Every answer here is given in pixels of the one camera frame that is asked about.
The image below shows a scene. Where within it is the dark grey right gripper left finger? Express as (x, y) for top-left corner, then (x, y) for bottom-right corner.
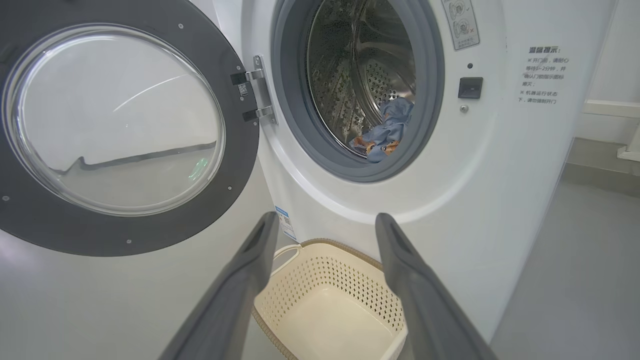
(159, 211), (280, 360)

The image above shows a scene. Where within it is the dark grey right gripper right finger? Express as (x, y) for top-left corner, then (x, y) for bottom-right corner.
(375, 213), (498, 360)

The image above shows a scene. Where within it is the round black glass washer door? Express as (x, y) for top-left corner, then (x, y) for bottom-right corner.
(0, 0), (261, 257)

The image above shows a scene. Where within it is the blue cartoon print garment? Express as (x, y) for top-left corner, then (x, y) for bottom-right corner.
(349, 97), (415, 164)

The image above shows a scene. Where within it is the white front-load washing machine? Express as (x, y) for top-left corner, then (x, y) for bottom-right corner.
(190, 0), (618, 346)

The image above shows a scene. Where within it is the grey rubber door gasket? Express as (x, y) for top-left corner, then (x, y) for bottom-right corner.
(271, 0), (446, 183)

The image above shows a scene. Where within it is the metal door hinge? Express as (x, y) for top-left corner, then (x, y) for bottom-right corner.
(231, 55), (277, 125)

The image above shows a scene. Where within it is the black door latch socket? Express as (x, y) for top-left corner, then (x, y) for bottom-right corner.
(458, 77), (484, 100)

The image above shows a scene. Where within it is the stainless steel washing machine drum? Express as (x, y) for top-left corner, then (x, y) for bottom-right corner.
(306, 0), (417, 161)

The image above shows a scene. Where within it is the blue energy label sticker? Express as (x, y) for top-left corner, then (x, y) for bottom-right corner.
(274, 205), (297, 242)

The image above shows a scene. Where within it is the cream perforated laundry basket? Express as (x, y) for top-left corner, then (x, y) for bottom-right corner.
(251, 238), (408, 360)

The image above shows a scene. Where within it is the grey pictogram warning sticker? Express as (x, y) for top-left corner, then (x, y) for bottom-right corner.
(442, 0), (481, 52)

